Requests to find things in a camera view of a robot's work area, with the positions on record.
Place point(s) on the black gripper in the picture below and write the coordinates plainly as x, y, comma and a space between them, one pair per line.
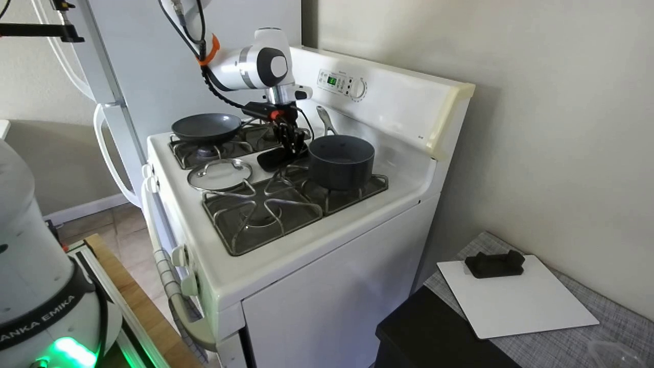
287, 131

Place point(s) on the black oven mitt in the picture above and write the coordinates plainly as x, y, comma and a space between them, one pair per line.
280, 159

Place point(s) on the clear glass pot lid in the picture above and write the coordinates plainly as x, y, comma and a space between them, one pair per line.
215, 177

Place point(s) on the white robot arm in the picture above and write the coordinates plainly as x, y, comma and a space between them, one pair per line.
256, 79

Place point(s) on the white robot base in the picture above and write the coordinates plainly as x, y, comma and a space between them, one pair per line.
53, 314

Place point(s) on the black saucepan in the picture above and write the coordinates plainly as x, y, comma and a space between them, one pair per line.
341, 162

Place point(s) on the right burner grate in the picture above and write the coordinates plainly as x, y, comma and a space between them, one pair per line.
253, 215

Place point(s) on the burner grate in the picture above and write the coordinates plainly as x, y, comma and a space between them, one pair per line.
253, 215
249, 142

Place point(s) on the grey frying pan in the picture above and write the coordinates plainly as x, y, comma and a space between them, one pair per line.
209, 127

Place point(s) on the left burner grate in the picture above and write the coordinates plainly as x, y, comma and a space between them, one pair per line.
249, 142

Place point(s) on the white gas stove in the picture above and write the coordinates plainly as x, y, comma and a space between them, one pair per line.
274, 270

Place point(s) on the white refrigerator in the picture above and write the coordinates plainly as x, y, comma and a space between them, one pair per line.
139, 76

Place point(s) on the small black object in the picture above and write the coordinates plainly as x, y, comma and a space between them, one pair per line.
496, 264

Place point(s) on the black bin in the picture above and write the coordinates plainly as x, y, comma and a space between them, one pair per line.
425, 333

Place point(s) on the wooden edged cart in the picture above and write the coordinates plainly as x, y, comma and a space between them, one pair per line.
149, 338

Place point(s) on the white board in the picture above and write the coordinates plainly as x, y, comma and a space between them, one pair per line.
514, 306

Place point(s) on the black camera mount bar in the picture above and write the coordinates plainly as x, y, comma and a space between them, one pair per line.
64, 30

